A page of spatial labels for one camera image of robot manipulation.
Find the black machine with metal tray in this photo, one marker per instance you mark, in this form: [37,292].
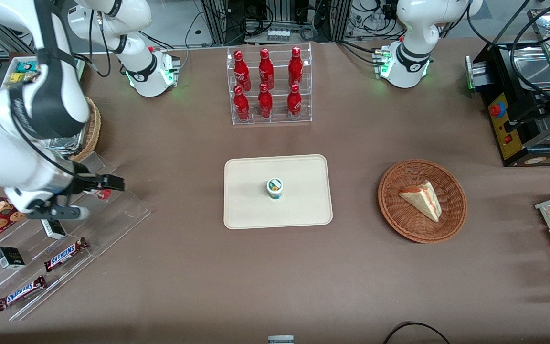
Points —
[504,138]

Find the brown wicker basket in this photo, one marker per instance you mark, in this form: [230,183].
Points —
[399,210]

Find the white snack tray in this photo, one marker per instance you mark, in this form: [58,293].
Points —
[12,64]

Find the green-lid yogurt cup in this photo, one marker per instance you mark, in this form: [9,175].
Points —
[275,188]

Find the Snickers bar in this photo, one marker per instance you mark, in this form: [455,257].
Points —
[65,254]
[21,293]

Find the small black box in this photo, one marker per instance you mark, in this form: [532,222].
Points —
[55,230]
[10,258]

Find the yellow green snack packet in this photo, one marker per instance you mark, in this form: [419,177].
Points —
[15,77]

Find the red-lid yogurt cup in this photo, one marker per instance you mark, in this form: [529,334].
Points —
[103,194]

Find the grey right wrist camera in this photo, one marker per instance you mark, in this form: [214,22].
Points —
[65,212]

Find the white power strip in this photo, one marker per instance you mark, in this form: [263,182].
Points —
[278,35]

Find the clear acrylic stepped display stand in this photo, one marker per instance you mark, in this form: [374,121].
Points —
[98,239]

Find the clear acrylic bottle rack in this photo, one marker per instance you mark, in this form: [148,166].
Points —
[280,119]

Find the silver foil tray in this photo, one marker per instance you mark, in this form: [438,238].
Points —
[69,145]

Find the grey metal object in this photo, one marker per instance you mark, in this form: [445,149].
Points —
[280,339]

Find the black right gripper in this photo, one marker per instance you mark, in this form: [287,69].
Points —
[82,178]

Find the teal snack packet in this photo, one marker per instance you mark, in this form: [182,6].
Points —
[26,66]

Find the wrapped sandwich wedge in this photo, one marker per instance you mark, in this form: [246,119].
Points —
[423,200]

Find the beige plastic tray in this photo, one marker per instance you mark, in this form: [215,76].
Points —
[303,205]

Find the light wicker basket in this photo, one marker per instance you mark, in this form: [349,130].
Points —
[93,129]

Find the red cola bottle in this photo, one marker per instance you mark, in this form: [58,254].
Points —
[266,69]
[294,103]
[295,67]
[241,105]
[265,104]
[241,71]

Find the red emergency stop button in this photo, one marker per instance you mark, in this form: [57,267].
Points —
[497,110]

